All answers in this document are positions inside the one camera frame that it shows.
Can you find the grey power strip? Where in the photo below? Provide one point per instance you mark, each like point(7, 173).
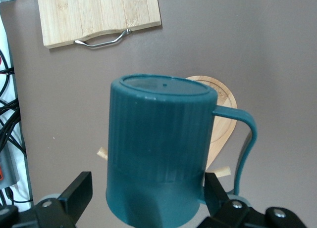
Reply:
point(8, 168)

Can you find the brown table cover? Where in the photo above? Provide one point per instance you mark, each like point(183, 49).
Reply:
point(272, 40)

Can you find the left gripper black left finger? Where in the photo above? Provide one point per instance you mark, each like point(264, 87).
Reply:
point(71, 200)

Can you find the wooden cutting board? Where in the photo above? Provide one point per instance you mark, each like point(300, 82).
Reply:
point(99, 13)

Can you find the wooden mug tree stand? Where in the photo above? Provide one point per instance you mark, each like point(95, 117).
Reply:
point(223, 102)

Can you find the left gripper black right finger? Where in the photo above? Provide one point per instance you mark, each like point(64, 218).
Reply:
point(218, 200)

